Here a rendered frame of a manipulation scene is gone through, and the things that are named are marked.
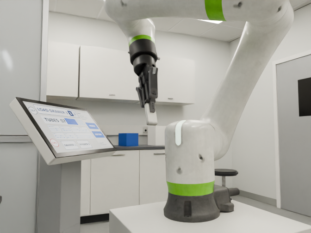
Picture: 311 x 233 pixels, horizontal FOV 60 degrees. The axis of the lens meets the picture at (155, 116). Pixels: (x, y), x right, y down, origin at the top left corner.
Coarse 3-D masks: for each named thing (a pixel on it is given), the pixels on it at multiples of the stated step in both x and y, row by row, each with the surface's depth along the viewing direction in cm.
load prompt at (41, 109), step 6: (36, 108) 113; (42, 108) 117; (48, 108) 121; (54, 108) 126; (60, 108) 131; (48, 114) 118; (54, 114) 122; (60, 114) 126; (66, 114) 131; (72, 114) 136
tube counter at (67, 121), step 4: (60, 120) 122; (64, 120) 125; (68, 120) 129; (72, 120) 132; (76, 120) 135; (80, 120) 139; (68, 124) 126; (72, 124) 129; (76, 124) 132; (80, 124) 135; (84, 124) 139
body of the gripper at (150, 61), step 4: (140, 56) 87; (144, 56) 87; (148, 56) 87; (136, 60) 87; (140, 60) 86; (144, 60) 86; (148, 60) 86; (152, 60) 88; (136, 64) 87; (140, 64) 86; (144, 64) 87; (148, 64) 86; (152, 64) 87; (136, 68) 87; (140, 68) 88; (144, 68) 87; (148, 68) 84; (136, 72) 89; (140, 72) 89; (148, 72) 84; (148, 76) 85; (148, 80) 85
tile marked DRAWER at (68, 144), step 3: (63, 141) 112; (66, 141) 113; (69, 141) 115; (72, 141) 117; (63, 144) 110; (66, 144) 112; (69, 144) 114; (72, 144) 116; (75, 144) 118; (66, 147) 110; (69, 147) 112; (72, 147) 114; (75, 147) 116; (78, 147) 118
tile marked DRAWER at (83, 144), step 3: (78, 141) 121; (81, 141) 124; (84, 141) 126; (87, 141) 128; (81, 144) 122; (84, 144) 124; (87, 144) 127; (90, 144) 129; (81, 147) 120; (84, 147) 122; (87, 147) 124; (90, 147) 126
